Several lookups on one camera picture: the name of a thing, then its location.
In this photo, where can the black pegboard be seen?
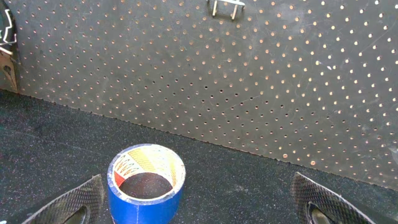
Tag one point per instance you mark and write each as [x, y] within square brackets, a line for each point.
[217, 77]

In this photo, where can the roll of blue tape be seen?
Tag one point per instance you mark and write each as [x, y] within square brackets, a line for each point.
[141, 208]

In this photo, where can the black and white pliers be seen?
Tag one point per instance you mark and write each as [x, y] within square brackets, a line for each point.
[8, 70]

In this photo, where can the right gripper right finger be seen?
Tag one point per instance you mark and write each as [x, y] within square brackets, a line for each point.
[320, 199]

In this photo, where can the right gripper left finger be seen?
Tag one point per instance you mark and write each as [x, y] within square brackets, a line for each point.
[77, 199]

